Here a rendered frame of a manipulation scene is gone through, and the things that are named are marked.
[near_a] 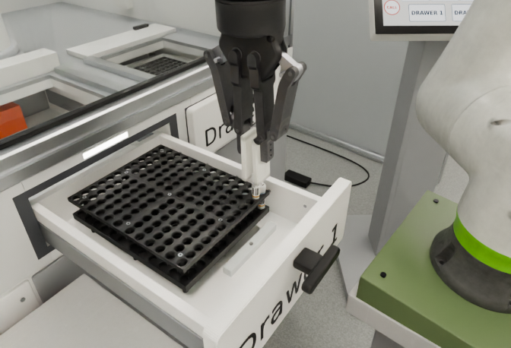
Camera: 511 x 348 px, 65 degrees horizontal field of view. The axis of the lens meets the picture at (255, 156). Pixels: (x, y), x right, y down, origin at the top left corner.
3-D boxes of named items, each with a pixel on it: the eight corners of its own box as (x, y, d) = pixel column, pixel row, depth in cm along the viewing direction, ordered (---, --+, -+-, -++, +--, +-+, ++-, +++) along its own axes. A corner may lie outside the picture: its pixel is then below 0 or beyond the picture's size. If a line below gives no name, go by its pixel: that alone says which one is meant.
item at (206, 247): (269, 194, 57) (269, 191, 57) (183, 273, 45) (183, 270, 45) (258, 189, 58) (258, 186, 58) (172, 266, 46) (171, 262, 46)
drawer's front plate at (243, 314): (343, 237, 61) (353, 179, 55) (221, 403, 41) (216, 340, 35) (332, 232, 62) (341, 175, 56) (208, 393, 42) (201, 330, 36)
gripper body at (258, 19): (195, -6, 41) (204, 79, 46) (263, 2, 37) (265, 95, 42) (239, -17, 46) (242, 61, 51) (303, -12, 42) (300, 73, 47)
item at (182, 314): (328, 232, 60) (332, 200, 56) (217, 371, 42) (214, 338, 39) (145, 149, 79) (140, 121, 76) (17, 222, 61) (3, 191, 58)
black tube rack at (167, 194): (268, 224, 61) (269, 190, 57) (188, 305, 49) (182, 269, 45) (165, 175, 71) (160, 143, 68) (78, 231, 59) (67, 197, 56)
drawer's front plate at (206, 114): (277, 108, 98) (279, 64, 92) (197, 162, 78) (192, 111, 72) (271, 105, 99) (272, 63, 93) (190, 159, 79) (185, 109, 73)
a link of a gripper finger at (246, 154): (244, 137, 50) (239, 135, 50) (245, 182, 54) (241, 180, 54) (258, 128, 52) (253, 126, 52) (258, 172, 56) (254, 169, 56)
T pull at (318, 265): (340, 254, 47) (341, 245, 47) (309, 298, 42) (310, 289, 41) (313, 241, 49) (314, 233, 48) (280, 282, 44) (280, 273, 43)
